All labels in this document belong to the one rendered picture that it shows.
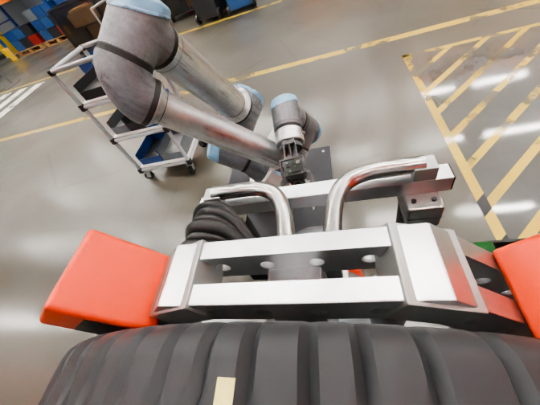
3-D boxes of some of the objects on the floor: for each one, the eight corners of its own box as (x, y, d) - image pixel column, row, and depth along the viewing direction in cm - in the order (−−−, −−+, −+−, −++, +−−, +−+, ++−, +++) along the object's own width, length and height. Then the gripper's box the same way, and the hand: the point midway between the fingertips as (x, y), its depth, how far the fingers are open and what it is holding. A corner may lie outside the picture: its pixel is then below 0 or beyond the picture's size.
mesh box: (79, 55, 676) (45, 12, 604) (95, 42, 729) (65, 0, 657) (119, 40, 644) (88, -7, 572) (133, 27, 697) (106, -18, 625)
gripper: (267, 143, 79) (276, 211, 74) (308, 133, 76) (321, 203, 71) (274, 154, 87) (283, 217, 82) (312, 145, 85) (323, 210, 79)
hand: (301, 208), depth 79 cm, fingers open, 6 cm apart
